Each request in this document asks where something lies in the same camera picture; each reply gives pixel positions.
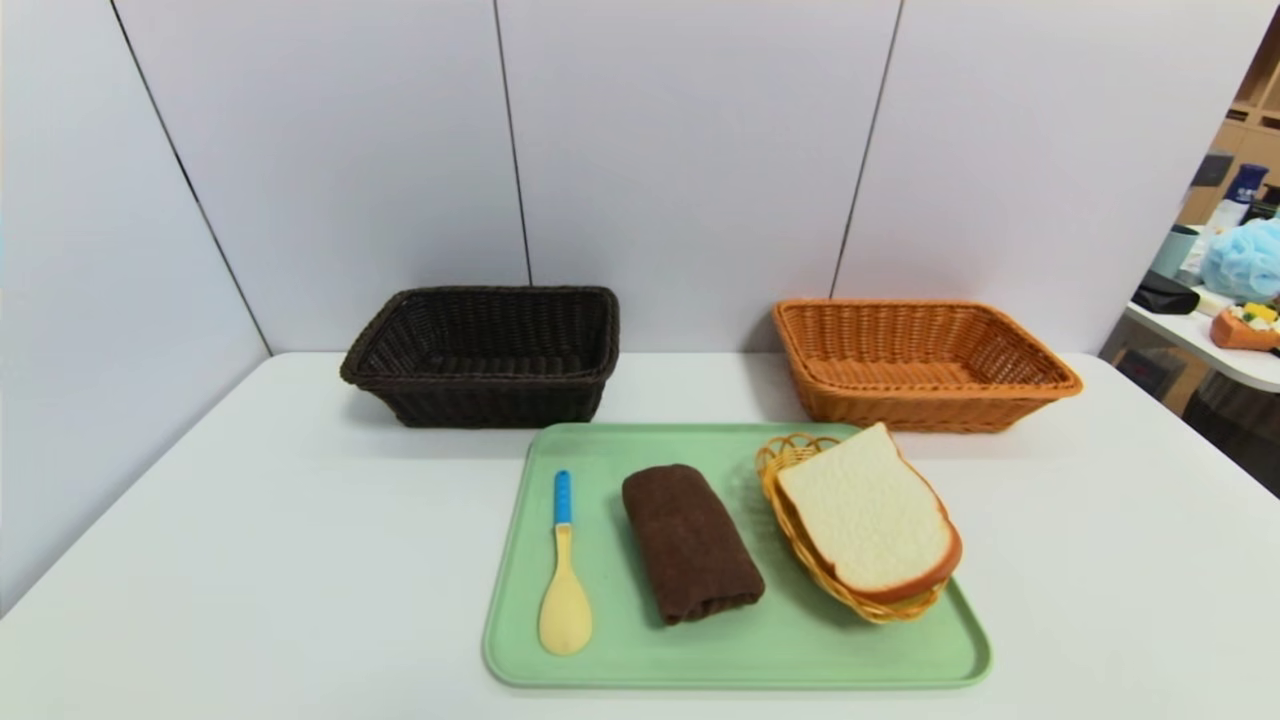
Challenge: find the orange bowl with toy food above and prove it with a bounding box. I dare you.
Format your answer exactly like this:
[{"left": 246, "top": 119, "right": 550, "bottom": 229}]
[{"left": 1209, "top": 303, "right": 1280, "bottom": 352}]

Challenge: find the small yellow oval wicker basket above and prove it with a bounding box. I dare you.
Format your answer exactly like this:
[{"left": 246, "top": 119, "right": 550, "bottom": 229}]
[{"left": 755, "top": 432, "right": 949, "bottom": 625}]

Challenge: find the wooden shelf unit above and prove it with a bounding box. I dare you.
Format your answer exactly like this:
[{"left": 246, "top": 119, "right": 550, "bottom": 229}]
[{"left": 1180, "top": 20, "right": 1280, "bottom": 226}]

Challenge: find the brown towel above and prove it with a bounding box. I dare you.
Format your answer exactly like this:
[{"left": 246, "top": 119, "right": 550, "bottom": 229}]
[{"left": 621, "top": 463, "right": 767, "bottom": 627}]

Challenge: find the dark brown wicker basket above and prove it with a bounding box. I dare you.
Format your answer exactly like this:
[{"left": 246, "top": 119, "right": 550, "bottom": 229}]
[{"left": 340, "top": 286, "right": 621, "bottom": 429}]

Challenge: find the teal cup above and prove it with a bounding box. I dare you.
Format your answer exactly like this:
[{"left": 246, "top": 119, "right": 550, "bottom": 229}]
[{"left": 1150, "top": 224, "right": 1201, "bottom": 279}]

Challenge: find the yellow spoon with blue handle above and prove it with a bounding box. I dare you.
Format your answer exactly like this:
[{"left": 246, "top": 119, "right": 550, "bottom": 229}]
[{"left": 538, "top": 470, "right": 594, "bottom": 657}]

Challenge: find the light green plastic tray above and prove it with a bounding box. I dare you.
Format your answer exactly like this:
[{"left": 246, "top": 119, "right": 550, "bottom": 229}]
[{"left": 482, "top": 421, "right": 993, "bottom": 690}]

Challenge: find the slice of white bread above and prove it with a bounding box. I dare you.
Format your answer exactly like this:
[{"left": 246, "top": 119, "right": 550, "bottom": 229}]
[{"left": 776, "top": 422, "right": 964, "bottom": 604}]

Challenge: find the light blue bath pouf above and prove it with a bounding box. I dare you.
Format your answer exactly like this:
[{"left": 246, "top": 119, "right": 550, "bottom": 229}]
[{"left": 1200, "top": 218, "right": 1280, "bottom": 304}]

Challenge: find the blue and white bottle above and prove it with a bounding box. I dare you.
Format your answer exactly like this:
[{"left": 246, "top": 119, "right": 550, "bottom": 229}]
[{"left": 1210, "top": 163, "right": 1269, "bottom": 231}]

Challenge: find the white side table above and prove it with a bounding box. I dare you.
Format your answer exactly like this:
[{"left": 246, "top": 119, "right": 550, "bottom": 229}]
[{"left": 1125, "top": 290, "right": 1280, "bottom": 393}]

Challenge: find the orange wicker basket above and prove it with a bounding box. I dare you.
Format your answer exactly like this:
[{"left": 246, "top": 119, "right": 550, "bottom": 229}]
[{"left": 772, "top": 298, "right": 1084, "bottom": 433}]

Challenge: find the black pouch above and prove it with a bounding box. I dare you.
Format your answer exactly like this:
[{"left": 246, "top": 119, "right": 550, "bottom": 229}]
[{"left": 1132, "top": 271, "right": 1201, "bottom": 316}]

